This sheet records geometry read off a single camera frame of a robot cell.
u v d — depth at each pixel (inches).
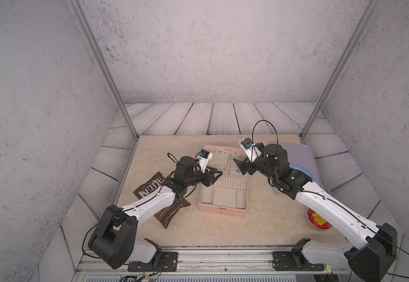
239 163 26.6
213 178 29.1
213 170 28.7
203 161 28.6
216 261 29.3
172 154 25.5
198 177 28.0
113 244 16.3
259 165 25.0
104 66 34.3
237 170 26.9
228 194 34.1
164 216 32.5
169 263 28.6
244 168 26.6
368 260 14.8
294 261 25.8
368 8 27.9
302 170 40.3
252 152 23.7
